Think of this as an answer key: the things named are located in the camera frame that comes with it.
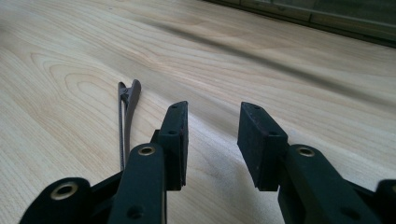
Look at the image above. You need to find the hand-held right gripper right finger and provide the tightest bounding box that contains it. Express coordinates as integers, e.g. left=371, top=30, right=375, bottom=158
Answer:
left=236, top=101, right=382, bottom=224

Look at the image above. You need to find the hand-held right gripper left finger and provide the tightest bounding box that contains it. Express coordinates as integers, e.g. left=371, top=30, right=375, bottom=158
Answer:
left=107, top=100, right=190, bottom=224

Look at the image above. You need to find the dark window frame ledge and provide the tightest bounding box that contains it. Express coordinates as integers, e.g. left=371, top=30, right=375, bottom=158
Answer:
left=204, top=0, right=396, bottom=49

